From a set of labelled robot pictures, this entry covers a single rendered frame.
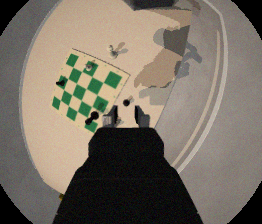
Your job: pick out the white chess king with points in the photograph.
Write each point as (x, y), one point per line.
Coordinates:
(112, 54)

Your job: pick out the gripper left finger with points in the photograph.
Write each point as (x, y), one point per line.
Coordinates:
(108, 120)

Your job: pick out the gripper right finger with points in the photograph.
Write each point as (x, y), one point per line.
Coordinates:
(143, 120)

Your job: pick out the black pawn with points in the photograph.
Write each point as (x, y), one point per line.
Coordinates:
(60, 83)
(126, 103)

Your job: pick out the black chess king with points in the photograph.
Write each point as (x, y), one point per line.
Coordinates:
(94, 115)

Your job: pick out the white pawn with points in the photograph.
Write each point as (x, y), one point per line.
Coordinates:
(88, 67)

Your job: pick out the green and cream chessboard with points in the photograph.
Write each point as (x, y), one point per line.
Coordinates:
(86, 91)

